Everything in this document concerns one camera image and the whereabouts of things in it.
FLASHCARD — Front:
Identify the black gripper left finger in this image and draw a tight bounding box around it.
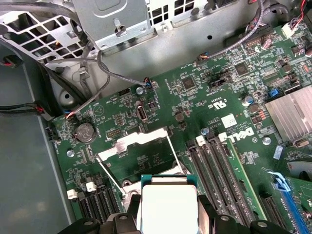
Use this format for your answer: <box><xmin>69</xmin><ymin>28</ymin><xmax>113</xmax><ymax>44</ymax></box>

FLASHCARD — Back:
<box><xmin>70</xmin><ymin>193</ymin><xmax>143</xmax><ymax>234</ymax></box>

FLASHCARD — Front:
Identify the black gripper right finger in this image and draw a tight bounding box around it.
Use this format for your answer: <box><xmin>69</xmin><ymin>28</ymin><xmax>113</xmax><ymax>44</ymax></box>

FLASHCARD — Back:
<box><xmin>197</xmin><ymin>194</ymin><xmax>290</xmax><ymax>234</ymax></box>

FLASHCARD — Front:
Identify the silver CPU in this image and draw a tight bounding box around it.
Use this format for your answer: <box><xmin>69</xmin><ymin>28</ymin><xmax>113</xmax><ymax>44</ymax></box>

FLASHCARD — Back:
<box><xmin>136</xmin><ymin>173</ymin><xmax>199</xmax><ymax>234</ymax></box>

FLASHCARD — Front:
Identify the metal socket cover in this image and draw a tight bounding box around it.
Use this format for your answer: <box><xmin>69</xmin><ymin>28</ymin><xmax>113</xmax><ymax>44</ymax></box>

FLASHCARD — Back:
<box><xmin>96</xmin><ymin>127</ymin><xmax>193</xmax><ymax>197</ymax></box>

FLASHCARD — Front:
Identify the black RAM slot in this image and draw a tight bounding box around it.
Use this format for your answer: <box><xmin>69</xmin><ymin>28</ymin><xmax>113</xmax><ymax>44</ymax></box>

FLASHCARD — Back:
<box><xmin>85</xmin><ymin>192</ymin><xmax>103</xmax><ymax>219</ymax></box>
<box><xmin>186</xmin><ymin>140</ymin><xmax>220</xmax><ymax>210</ymax></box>
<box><xmin>95</xmin><ymin>180</ymin><xmax>113</xmax><ymax>216</ymax></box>
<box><xmin>195</xmin><ymin>136</ymin><xmax>234</xmax><ymax>220</ymax></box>
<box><xmin>103</xmin><ymin>186</ymin><xmax>122</xmax><ymax>214</ymax></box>
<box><xmin>77</xmin><ymin>197</ymin><xmax>93</xmax><ymax>221</ymax></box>
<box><xmin>206</xmin><ymin>133</ymin><xmax>252</xmax><ymax>227</ymax></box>

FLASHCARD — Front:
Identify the black expansion slot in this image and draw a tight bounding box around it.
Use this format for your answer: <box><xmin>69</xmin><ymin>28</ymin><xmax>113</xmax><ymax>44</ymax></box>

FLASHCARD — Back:
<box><xmin>259</xmin><ymin>194</ymin><xmax>290</xmax><ymax>232</ymax></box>

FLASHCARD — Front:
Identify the blue expansion slot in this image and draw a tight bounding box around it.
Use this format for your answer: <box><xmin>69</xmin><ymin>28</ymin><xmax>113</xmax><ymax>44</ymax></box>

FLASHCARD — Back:
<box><xmin>267</xmin><ymin>170</ymin><xmax>309</xmax><ymax>234</ymax></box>

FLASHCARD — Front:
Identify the coin cell battery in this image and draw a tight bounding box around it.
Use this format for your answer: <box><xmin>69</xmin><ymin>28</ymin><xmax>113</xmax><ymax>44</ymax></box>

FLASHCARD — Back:
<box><xmin>75</xmin><ymin>122</ymin><xmax>97</xmax><ymax>144</ymax></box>

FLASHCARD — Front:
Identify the white barcode label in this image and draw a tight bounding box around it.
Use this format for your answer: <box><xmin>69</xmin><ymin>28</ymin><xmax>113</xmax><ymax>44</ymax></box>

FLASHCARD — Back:
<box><xmin>220</xmin><ymin>114</ymin><xmax>237</xmax><ymax>127</ymax></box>

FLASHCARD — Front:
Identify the black PC case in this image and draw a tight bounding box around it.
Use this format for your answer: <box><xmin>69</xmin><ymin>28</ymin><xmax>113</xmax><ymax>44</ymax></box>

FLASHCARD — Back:
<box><xmin>0</xmin><ymin>0</ymin><xmax>312</xmax><ymax>234</ymax></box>

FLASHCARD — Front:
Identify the green motherboard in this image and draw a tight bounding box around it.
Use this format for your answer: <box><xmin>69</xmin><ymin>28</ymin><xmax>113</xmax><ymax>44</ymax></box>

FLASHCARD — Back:
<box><xmin>50</xmin><ymin>24</ymin><xmax>312</xmax><ymax>234</ymax></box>

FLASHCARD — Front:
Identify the silver USB port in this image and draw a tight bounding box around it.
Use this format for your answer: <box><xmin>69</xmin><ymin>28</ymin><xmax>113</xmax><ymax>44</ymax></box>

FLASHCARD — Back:
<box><xmin>137</xmin><ymin>105</ymin><xmax>149</xmax><ymax>122</ymax></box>

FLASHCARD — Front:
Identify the chipset heatsink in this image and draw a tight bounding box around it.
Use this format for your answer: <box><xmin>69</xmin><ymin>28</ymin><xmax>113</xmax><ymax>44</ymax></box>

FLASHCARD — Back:
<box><xmin>264</xmin><ymin>85</ymin><xmax>312</xmax><ymax>145</ymax></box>

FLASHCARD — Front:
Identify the silver metal drive cage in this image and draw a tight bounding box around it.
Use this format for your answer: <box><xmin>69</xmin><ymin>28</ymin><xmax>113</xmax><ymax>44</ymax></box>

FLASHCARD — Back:
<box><xmin>73</xmin><ymin>0</ymin><xmax>153</xmax><ymax>52</ymax></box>

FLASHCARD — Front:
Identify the grey braided wire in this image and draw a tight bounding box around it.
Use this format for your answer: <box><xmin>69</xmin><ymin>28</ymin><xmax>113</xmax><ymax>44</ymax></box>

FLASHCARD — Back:
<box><xmin>196</xmin><ymin>0</ymin><xmax>266</xmax><ymax>66</ymax></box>
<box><xmin>97</xmin><ymin>50</ymin><xmax>154</xmax><ymax>88</ymax></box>

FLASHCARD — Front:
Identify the black wire with plug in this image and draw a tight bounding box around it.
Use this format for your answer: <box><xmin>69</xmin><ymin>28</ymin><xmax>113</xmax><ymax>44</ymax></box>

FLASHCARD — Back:
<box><xmin>0</xmin><ymin>102</ymin><xmax>49</xmax><ymax>117</ymax></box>

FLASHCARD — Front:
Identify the white wire connector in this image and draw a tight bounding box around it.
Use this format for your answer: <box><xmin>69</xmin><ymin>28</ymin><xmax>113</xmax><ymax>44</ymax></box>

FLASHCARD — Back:
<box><xmin>282</xmin><ymin>19</ymin><xmax>301</xmax><ymax>38</ymax></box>

